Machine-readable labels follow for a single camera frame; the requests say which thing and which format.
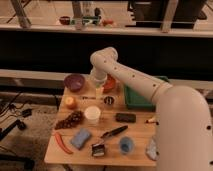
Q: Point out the metal fork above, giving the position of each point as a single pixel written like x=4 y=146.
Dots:
x=91 y=98

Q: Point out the white plastic cup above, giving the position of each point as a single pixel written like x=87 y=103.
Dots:
x=92 y=114

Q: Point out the apple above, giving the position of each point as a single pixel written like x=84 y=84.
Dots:
x=70 y=102

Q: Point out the banana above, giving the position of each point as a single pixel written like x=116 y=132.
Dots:
x=151 y=120

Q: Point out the black handled spatula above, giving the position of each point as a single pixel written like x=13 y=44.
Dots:
x=114 y=132

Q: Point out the green plastic tray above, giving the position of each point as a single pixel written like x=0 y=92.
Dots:
x=138 y=98

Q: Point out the red bowl in background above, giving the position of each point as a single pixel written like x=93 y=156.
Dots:
x=64 y=20

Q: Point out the black sponge block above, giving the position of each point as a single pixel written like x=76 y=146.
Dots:
x=125 y=117

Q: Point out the wooden table board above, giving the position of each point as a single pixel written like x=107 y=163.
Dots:
x=140 y=132

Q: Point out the green item in background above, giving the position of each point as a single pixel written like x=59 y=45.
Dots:
x=87 y=21

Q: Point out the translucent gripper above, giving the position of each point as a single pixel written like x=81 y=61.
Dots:
x=99 y=92

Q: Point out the small black white box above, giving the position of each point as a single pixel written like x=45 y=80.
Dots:
x=98 y=150

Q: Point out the light blue cloth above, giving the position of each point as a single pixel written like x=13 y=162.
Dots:
x=151 y=149

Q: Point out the small metal cup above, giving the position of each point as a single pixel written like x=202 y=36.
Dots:
x=109 y=101

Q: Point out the blue plastic cup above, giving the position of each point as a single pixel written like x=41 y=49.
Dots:
x=126 y=145

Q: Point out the red chili pepper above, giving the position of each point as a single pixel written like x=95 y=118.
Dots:
x=61 y=144

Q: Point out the bunch of dark grapes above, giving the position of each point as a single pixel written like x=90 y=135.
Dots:
x=71 y=121

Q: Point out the purple bowl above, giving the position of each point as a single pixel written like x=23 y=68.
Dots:
x=74 y=82

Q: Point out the orange bowl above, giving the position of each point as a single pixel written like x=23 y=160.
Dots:
x=109 y=84

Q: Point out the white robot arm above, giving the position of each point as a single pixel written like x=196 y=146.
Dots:
x=184 y=129

